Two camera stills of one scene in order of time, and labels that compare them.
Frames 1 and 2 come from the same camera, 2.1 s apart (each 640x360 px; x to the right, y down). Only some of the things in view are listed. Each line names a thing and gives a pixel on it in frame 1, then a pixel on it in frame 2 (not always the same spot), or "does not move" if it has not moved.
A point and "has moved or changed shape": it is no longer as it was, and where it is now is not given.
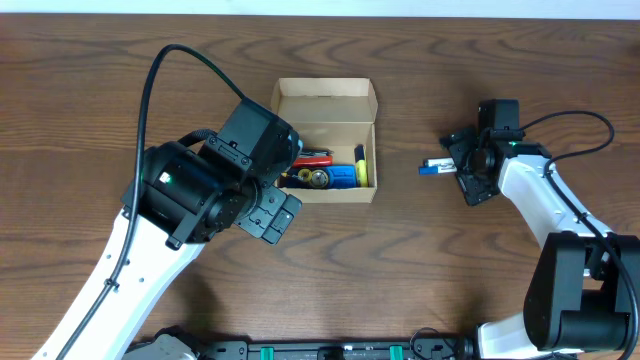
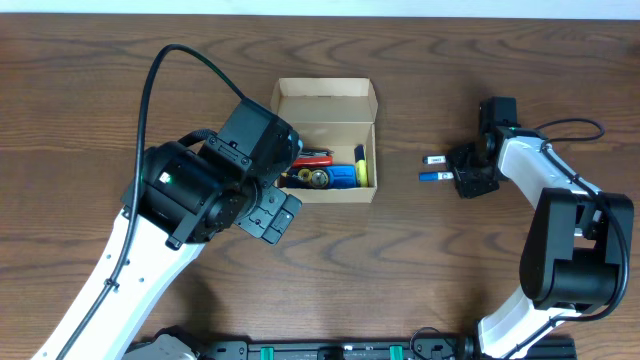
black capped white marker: (439, 162) does not move
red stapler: (314, 157) does not move
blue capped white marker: (436, 170) has moved or changed shape
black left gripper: (271, 216) does not move
